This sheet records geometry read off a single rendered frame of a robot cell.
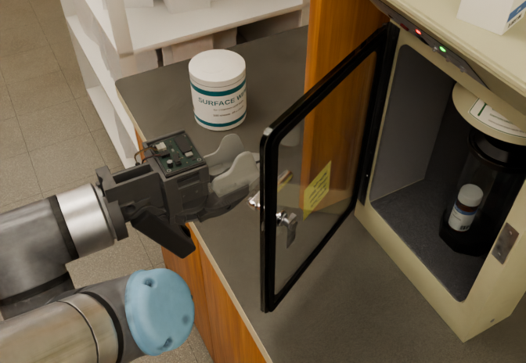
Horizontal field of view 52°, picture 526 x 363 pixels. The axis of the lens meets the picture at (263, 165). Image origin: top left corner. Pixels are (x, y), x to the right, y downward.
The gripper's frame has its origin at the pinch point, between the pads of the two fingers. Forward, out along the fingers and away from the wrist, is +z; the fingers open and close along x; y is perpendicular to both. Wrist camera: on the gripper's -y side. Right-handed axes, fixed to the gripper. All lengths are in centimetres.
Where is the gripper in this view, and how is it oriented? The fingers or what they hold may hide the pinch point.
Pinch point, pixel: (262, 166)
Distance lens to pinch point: 68.9
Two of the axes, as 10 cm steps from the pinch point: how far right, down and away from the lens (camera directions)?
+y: 0.0, -7.1, -7.1
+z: 8.8, -3.3, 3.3
